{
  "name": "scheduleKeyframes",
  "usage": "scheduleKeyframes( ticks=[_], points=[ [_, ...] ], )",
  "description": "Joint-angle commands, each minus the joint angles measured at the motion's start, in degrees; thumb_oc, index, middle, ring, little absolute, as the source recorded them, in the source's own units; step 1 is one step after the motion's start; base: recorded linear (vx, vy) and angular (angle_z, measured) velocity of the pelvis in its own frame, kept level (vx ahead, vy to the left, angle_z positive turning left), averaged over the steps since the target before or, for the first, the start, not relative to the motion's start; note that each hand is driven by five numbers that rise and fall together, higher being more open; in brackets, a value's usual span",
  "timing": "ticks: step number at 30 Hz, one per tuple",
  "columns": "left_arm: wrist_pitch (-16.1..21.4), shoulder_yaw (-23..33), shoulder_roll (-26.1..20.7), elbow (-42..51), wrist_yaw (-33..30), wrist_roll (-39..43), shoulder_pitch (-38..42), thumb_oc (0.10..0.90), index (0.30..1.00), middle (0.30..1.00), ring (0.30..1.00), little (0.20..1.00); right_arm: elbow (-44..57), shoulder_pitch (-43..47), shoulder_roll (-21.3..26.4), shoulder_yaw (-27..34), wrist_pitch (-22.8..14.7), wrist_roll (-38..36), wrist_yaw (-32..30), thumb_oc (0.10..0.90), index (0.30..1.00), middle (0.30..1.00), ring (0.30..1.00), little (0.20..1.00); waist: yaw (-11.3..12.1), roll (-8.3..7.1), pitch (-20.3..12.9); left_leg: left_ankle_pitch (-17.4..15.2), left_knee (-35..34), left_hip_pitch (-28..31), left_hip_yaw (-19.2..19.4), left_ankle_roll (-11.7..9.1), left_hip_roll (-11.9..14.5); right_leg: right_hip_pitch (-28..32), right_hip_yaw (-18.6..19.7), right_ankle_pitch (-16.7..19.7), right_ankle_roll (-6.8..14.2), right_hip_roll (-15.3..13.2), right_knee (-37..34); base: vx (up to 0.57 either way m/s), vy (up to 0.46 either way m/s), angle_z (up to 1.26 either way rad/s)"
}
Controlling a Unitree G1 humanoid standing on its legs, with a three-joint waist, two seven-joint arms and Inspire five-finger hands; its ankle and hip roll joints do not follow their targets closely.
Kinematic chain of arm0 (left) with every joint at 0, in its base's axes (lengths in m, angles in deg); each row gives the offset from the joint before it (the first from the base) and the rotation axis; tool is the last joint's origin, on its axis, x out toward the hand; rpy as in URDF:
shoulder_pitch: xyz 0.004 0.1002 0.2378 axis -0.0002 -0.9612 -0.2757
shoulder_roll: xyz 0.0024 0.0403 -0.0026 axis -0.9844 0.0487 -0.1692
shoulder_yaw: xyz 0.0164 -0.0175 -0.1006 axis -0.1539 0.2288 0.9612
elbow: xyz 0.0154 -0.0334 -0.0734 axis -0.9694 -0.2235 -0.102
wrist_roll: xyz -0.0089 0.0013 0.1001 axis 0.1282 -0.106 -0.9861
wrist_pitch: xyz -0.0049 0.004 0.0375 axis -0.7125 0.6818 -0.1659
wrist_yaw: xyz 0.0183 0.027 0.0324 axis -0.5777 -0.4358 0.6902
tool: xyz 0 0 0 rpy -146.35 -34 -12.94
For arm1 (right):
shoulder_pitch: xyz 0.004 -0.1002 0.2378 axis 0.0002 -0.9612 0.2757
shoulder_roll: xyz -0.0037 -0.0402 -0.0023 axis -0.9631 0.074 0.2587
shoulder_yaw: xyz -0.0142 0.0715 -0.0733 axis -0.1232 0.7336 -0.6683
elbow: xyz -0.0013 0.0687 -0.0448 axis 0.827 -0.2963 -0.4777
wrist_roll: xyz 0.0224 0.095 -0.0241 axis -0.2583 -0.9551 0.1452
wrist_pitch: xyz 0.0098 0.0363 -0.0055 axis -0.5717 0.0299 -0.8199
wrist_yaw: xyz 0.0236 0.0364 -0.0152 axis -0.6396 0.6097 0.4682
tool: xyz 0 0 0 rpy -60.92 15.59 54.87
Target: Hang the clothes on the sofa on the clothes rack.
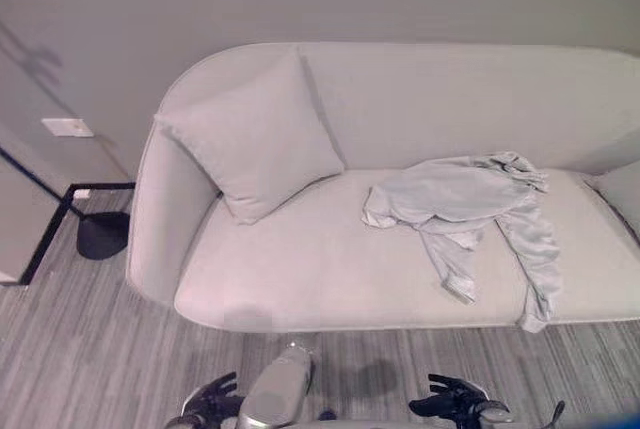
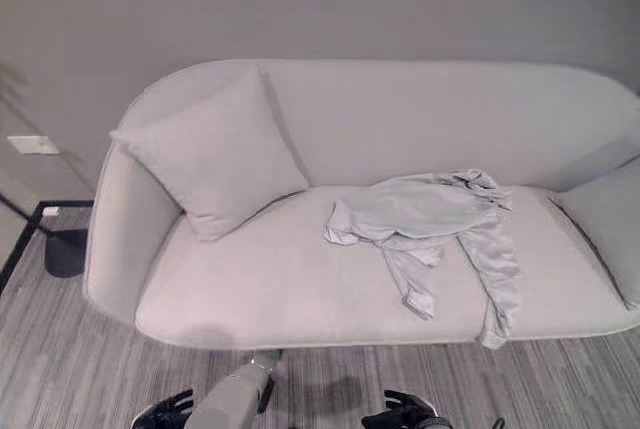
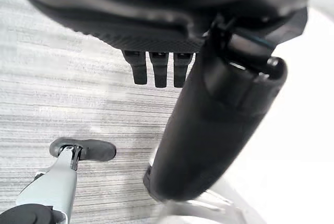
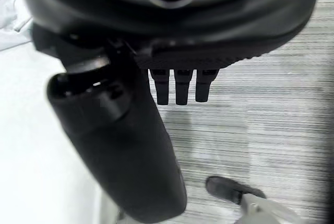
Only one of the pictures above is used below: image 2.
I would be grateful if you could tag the small white floor socket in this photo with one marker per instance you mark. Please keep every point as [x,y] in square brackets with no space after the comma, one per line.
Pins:
[51,211]

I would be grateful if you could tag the robot left black hand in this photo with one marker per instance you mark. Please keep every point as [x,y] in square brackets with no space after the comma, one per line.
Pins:
[167,411]

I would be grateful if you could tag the white wall socket plate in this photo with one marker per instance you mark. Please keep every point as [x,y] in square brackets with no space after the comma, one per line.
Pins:
[33,144]

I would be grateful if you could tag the pale grey-green jacket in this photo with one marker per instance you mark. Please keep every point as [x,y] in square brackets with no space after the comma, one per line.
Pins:
[400,209]

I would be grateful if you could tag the square light grey cushion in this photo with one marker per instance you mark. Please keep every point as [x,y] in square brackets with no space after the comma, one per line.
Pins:
[215,159]

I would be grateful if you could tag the light grey sofa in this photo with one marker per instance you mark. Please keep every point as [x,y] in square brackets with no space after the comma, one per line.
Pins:
[260,279]

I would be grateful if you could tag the robot right black hand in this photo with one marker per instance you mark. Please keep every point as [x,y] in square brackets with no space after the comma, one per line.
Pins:
[405,409]

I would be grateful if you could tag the robot silver leg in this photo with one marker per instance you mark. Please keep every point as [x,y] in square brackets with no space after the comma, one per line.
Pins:
[240,389]

